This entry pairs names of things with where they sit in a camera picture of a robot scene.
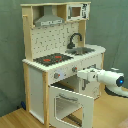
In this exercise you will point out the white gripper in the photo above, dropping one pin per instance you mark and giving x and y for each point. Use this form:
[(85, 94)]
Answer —
[(90, 74)]

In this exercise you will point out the white toy microwave door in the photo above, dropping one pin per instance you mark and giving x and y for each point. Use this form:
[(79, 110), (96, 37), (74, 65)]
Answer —
[(77, 12)]

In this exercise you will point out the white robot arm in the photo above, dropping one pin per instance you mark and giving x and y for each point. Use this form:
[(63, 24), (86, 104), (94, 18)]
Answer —
[(112, 80)]

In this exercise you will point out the wooden toy kitchen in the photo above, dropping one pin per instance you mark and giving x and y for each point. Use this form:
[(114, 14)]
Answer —
[(46, 40)]

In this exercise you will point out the white dishwasher door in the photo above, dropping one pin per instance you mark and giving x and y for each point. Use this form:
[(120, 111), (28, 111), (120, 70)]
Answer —
[(90, 85)]

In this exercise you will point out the right red stove knob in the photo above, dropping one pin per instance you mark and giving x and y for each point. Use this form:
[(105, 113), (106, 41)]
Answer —
[(74, 69)]

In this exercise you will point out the red stove knob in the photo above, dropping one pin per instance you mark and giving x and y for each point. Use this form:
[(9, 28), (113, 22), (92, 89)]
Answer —
[(74, 69), (56, 75)]

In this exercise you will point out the grey toy sink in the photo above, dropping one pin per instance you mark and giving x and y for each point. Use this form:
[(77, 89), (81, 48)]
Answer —
[(79, 51)]

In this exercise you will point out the left red stove knob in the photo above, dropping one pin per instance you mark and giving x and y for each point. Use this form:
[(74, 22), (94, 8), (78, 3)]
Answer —
[(56, 75)]

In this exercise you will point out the black toy faucet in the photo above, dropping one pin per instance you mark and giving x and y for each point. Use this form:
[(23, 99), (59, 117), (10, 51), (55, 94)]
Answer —
[(73, 41)]

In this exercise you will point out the white oven door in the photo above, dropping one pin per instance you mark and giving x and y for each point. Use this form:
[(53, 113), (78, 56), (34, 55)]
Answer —
[(64, 102)]

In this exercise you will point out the black toy stovetop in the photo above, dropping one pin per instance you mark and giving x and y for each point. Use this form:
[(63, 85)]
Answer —
[(52, 59)]

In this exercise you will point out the grey range hood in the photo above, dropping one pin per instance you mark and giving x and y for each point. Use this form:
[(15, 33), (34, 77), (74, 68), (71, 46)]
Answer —
[(48, 18)]

